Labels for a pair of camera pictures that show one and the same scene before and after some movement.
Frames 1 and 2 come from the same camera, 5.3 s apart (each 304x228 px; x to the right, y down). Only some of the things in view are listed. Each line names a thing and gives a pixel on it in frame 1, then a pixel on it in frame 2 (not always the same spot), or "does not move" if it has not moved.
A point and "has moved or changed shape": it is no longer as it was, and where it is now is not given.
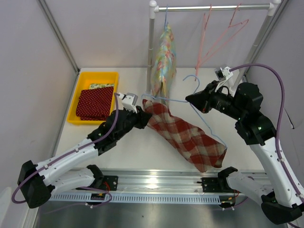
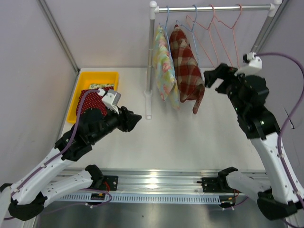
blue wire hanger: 191,105 -> 192,29
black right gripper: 203,100 -> 223,72
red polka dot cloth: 95,104 does not move
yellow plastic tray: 84,80 does not move
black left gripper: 141,117 -> 127,119
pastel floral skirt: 165,67 has moved or changed shape
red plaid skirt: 197,148 -> 188,71
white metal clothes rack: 154,7 does not move
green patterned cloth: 98,86 does not move
